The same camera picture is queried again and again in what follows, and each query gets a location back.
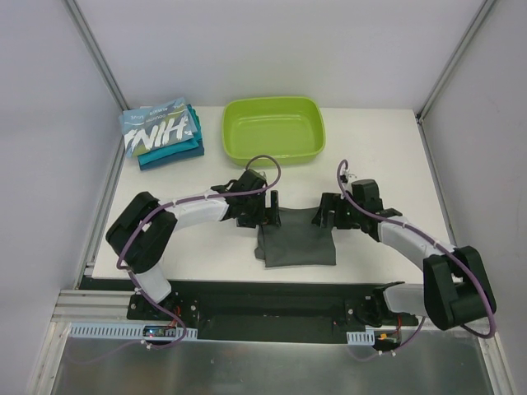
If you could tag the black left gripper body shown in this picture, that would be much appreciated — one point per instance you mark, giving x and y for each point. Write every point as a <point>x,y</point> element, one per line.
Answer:
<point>260,212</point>

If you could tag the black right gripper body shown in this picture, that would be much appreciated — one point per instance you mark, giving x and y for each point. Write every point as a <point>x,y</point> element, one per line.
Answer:
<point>332,213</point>

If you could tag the dark grey t-shirt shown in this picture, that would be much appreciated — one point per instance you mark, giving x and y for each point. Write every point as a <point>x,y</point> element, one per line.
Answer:
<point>296,242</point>

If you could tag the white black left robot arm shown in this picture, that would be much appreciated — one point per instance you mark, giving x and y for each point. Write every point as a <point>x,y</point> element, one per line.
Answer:
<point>142,231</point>

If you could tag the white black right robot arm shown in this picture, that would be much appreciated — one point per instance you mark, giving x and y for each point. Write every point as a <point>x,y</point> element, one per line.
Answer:
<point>455,290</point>

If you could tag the lime green plastic tub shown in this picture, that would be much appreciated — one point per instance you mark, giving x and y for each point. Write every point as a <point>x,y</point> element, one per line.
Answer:
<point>288,128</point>

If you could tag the teal folded t-shirt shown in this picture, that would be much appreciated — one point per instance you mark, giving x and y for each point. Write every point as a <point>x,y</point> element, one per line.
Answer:
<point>180,151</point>

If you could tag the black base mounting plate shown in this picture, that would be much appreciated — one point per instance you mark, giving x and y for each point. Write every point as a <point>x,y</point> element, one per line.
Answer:
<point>270,312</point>

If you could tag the light blue printed folded t-shirt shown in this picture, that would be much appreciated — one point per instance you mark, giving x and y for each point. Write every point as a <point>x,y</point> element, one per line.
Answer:
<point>149,129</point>

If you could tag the right white slotted cable duct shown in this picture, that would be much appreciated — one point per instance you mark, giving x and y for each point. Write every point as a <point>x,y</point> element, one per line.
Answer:
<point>361,338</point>

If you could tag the white slotted cable duct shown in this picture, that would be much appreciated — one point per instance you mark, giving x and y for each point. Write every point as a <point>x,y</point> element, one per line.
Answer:
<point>361,338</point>
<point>114,331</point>

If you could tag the right aluminium frame post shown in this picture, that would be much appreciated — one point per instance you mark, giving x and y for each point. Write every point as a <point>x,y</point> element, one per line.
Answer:
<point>485,9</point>

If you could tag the aluminium frame post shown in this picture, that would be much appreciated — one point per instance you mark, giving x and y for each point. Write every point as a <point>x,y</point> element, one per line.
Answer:
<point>485,9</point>
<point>93,48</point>

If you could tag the aluminium front rail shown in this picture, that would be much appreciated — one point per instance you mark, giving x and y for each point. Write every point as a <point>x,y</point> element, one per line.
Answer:
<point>91,306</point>

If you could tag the left white slotted cable duct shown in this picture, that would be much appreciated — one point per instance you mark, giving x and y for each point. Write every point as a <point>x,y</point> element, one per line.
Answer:
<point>114,331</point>

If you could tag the left aluminium frame post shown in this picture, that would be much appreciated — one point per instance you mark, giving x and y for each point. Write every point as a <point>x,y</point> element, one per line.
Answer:
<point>93,48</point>

